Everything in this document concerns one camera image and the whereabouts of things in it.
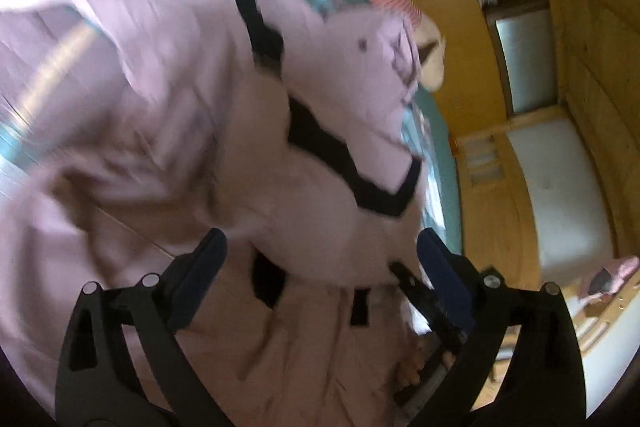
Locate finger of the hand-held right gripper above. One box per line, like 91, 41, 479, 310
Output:
389, 261, 467, 354

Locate person's right hand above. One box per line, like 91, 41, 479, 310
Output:
397, 341, 457, 390

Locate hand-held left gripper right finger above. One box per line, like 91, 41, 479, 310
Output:
416, 228, 587, 427

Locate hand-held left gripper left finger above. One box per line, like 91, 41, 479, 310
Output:
55, 228, 228, 427

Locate pink cloth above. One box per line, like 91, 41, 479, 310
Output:
580, 256, 640, 305

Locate wooden wardrobe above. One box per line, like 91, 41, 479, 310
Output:
360, 0, 640, 408

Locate lilac garment with black trim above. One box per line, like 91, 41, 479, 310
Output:
0, 0, 436, 427

